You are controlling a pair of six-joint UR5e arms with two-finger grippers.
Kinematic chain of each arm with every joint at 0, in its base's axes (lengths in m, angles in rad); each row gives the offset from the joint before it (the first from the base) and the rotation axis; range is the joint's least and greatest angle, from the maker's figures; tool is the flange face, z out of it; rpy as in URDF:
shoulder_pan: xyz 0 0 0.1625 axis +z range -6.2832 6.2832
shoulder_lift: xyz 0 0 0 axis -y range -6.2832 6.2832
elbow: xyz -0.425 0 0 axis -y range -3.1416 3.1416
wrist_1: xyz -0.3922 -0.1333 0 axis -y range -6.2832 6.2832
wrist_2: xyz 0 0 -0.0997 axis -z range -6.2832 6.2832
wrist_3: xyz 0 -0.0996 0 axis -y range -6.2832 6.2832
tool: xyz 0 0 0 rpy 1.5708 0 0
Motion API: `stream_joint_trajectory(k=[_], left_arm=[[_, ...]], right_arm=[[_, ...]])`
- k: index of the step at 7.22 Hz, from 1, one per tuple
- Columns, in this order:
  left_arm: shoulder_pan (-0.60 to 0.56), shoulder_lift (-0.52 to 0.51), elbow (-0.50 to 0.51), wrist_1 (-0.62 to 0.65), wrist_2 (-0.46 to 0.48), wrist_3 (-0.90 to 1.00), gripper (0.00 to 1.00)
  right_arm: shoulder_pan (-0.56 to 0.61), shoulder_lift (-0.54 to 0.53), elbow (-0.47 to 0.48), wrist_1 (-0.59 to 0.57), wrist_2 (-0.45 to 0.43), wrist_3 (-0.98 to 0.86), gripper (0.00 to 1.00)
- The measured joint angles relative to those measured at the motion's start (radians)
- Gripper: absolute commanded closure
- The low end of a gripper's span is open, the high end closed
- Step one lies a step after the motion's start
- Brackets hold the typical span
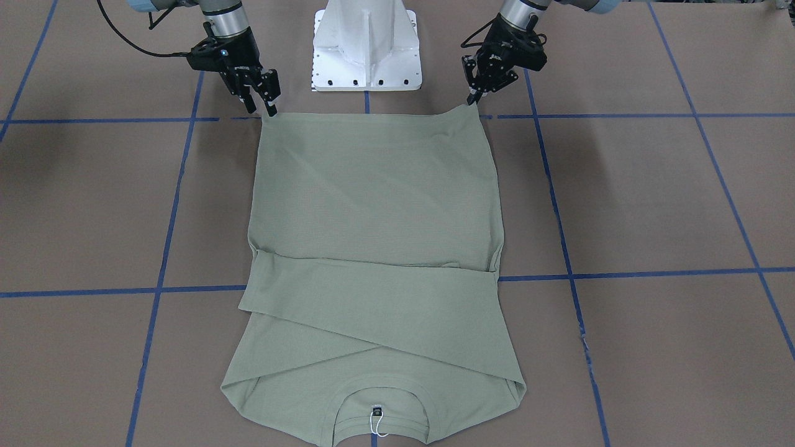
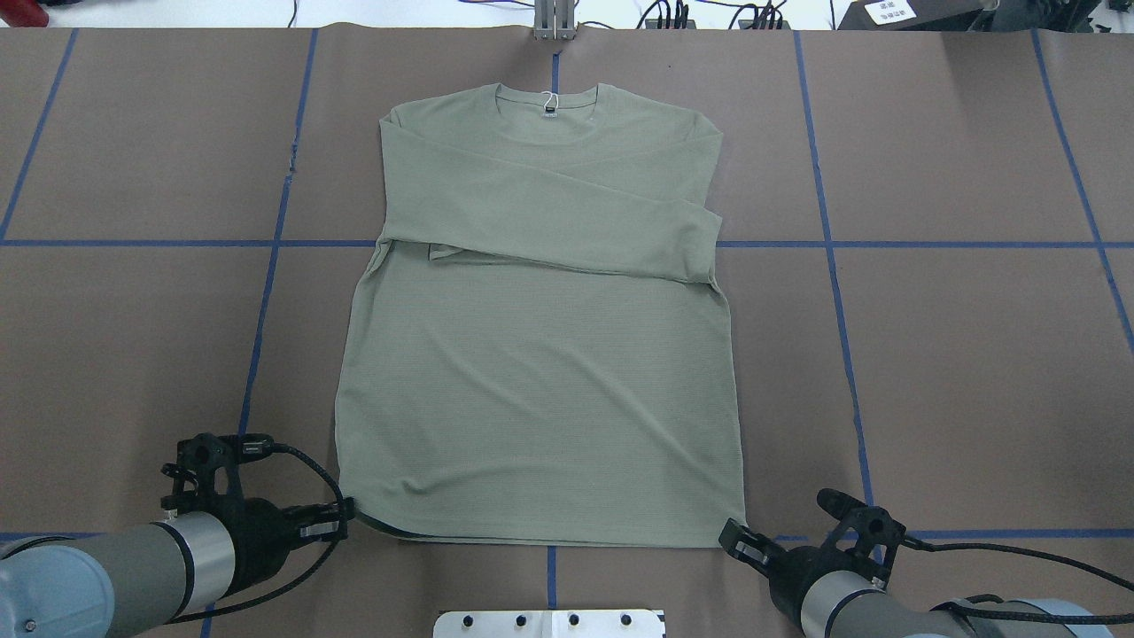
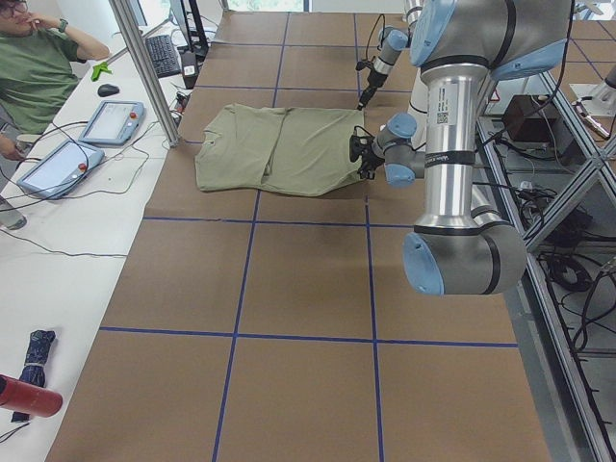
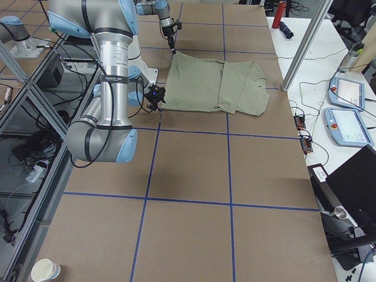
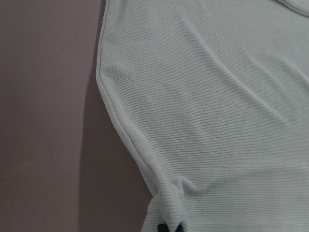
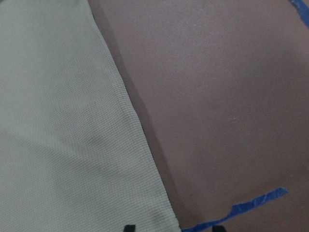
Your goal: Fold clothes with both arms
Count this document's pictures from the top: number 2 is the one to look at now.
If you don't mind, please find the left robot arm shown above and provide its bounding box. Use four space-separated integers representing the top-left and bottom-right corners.
1 497 356 637

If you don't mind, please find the olive green long-sleeve shirt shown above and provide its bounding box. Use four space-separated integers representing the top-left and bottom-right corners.
335 84 746 548

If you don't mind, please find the red cylinder bottle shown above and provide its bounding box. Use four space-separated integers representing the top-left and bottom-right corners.
0 0 50 28

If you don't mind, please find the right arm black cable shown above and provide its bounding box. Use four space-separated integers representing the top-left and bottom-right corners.
899 531 1134 626

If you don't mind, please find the aluminium frame post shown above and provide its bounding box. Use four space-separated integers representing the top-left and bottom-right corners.
530 0 578 41

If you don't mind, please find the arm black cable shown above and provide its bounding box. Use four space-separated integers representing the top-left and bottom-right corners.
899 531 1134 626
164 441 348 626

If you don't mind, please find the white camera pole with base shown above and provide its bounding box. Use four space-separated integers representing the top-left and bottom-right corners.
432 609 667 637

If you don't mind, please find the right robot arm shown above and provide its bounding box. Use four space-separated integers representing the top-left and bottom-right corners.
719 508 1131 637

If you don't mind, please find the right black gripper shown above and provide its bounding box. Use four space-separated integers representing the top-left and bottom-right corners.
719 518 874 633

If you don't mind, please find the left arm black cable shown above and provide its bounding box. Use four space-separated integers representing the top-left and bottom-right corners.
164 441 348 626

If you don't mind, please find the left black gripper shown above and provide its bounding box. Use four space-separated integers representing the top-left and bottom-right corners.
221 496 356 590

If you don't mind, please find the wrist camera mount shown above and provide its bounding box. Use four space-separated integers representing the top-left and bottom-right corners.
159 432 276 517
816 488 906 589

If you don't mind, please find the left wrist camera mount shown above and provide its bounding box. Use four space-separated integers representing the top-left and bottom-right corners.
159 432 276 517

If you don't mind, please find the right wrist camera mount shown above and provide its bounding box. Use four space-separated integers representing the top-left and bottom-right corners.
816 488 906 589

